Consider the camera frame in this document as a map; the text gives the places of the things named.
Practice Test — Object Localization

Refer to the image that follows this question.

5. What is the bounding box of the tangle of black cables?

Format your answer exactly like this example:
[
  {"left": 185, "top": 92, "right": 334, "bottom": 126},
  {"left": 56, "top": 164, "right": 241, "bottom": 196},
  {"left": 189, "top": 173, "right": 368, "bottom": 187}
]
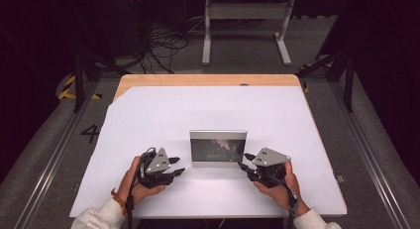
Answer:
[{"left": 132, "top": 22, "right": 191, "bottom": 74}]

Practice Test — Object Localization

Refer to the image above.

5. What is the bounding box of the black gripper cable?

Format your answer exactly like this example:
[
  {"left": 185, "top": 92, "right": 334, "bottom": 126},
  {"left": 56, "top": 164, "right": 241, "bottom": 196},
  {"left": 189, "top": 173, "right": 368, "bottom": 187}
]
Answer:
[
  {"left": 125, "top": 147, "right": 157, "bottom": 229},
  {"left": 263, "top": 173, "right": 297, "bottom": 229}
]

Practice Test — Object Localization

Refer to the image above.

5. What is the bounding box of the aluminium floor rail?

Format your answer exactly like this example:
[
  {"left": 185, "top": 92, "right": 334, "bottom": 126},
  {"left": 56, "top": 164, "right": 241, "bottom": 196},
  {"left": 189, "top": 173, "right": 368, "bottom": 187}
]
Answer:
[
  {"left": 330, "top": 79, "right": 412, "bottom": 229},
  {"left": 13, "top": 79, "right": 100, "bottom": 229}
]

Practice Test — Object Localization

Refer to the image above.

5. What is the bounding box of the orange bead bracelet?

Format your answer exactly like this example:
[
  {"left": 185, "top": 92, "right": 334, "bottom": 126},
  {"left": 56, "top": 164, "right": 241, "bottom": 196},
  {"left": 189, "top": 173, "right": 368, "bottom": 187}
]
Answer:
[{"left": 110, "top": 187, "right": 129, "bottom": 217}]

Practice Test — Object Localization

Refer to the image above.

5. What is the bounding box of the white metal stand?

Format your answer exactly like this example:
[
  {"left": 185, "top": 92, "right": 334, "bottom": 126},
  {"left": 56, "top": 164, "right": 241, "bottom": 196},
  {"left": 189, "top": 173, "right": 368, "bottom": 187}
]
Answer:
[{"left": 201, "top": 0, "right": 296, "bottom": 66}]

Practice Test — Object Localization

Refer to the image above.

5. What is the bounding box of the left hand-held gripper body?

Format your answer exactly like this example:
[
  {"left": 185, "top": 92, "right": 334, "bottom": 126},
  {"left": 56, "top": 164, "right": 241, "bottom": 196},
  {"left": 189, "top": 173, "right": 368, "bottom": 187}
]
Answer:
[{"left": 139, "top": 147, "right": 175, "bottom": 190}]

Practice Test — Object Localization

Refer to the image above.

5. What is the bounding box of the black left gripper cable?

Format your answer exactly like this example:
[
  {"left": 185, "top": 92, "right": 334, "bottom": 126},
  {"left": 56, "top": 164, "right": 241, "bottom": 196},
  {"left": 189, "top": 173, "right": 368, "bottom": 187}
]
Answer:
[{"left": 125, "top": 147, "right": 157, "bottom": 229}]

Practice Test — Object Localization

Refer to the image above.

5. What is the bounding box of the black metal stand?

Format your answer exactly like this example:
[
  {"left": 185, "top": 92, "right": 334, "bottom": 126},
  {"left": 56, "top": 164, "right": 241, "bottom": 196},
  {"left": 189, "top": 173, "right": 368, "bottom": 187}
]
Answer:
[
  {"left": 295, "top": 50, "right": 357, "bottom": 114},
  {"left": 70, "top": 0, "right": 130, "bottom": 114}
]

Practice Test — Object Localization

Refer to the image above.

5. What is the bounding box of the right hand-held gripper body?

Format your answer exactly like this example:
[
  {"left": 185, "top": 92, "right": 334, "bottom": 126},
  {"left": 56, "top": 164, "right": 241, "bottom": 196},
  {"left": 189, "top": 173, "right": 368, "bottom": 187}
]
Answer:
[{"left": 247, "top": 147, "right": 292, "bottom": 189}]

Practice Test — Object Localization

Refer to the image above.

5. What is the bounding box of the grey wrist strap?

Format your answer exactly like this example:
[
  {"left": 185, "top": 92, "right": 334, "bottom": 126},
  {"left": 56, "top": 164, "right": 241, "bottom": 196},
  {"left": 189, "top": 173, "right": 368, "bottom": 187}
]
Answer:
[{"left": 288, "top": 193, "right": 302, "bottom": 217}]

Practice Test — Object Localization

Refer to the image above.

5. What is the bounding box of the person's right hand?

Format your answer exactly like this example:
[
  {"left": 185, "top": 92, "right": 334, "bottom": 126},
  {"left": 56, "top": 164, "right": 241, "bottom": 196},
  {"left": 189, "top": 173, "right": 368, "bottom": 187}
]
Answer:
[{"left": 253, "top": 161, "right": 310, "bottom": 217}]

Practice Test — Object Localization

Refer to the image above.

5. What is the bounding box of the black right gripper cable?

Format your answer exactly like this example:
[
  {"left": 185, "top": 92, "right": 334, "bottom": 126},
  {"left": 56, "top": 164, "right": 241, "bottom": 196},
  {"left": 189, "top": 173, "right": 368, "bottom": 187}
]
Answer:
[{"left": 263, "top": 173, "right": 297, "bottom": 229}]

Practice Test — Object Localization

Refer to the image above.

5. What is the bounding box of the silver photo frame black back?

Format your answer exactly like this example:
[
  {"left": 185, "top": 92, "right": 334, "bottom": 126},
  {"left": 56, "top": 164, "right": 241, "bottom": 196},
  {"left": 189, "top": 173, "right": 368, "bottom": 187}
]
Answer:
[{"left": 189, "top": 129, "right": 249, "bottom": 169}]

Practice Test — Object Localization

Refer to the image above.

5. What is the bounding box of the person's left hand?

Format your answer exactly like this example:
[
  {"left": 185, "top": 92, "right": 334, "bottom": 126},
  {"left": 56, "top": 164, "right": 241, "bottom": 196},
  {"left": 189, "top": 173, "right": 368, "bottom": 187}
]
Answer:
[{"left": 117, "top": 156, "right": 166, "bottom": 207}]

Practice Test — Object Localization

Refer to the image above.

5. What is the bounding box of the yellow black hazard tape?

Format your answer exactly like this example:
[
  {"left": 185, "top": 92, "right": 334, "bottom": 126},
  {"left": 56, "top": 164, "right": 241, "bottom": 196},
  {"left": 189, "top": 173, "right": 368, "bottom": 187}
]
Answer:
[{"left": 57, "top": 74, "right": 103, "bottom": 101}]

